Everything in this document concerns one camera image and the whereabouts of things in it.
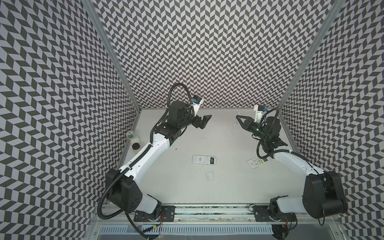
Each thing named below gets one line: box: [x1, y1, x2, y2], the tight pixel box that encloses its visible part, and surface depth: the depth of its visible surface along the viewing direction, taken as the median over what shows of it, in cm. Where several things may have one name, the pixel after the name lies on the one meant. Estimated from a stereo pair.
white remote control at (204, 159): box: [192, 154, 217, 166], surface depth 91 cm
